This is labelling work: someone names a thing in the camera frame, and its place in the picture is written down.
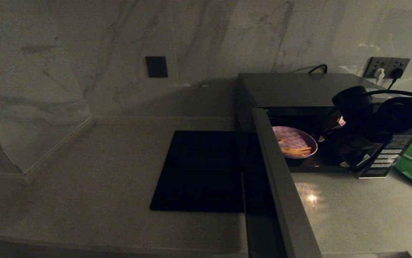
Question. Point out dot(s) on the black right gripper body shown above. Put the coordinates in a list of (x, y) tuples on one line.
[(353, 143)]

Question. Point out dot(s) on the purple plate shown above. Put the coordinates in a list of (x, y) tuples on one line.
[(295, 138)]

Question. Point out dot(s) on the silver microwave oven body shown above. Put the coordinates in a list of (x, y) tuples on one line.
[(292, 89)]

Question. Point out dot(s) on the white power plug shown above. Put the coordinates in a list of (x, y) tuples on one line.
[(379, 74)]

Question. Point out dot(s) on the black power plug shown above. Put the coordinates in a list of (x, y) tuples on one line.
[(397, 72)]

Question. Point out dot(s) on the black glass induction cooktop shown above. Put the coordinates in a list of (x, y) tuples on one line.
[(199, 172)]

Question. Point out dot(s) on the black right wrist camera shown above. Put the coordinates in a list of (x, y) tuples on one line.
[(353, 104)]

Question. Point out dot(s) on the grey double wall outlet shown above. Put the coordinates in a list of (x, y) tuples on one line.
[(385, 63)]

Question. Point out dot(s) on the black blank wall panel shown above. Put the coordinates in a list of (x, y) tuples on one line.
[(156, 67)]

